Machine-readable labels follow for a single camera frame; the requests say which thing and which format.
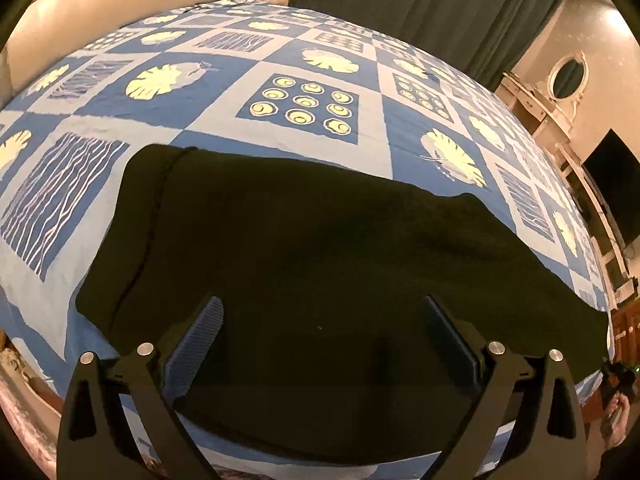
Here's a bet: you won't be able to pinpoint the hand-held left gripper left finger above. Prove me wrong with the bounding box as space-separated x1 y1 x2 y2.
56 296 226 480

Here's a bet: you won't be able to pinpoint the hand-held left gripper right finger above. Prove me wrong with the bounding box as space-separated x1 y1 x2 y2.
422 295 589 480

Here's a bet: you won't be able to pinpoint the black pants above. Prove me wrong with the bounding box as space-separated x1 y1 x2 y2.
75 144 612 466

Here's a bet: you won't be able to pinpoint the person's right hand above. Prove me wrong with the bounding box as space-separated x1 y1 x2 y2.
607 392 636 450

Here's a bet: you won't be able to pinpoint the brown wooden cabinet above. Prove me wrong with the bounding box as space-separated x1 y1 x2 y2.
612 295 640 361

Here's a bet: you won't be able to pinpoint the white television console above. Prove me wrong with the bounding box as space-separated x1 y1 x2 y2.
555 142 632 306

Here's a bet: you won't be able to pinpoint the black flat television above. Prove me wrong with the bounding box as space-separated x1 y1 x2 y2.
582 129 640 251

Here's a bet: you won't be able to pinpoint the blue leaf-print bedsheet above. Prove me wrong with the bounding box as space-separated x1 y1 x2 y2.
0 0 614 480

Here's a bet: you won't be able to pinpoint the white dressing table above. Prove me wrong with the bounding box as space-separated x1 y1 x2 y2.
497 72 576 147

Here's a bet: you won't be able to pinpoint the dark green curtain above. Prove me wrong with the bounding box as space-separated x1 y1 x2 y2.
290 0 571 93

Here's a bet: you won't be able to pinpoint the beige upholstered headboard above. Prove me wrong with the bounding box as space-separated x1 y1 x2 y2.
0 0 281 106

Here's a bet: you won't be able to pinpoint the white oval wall mirror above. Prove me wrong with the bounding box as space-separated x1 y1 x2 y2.
547 50 589 107

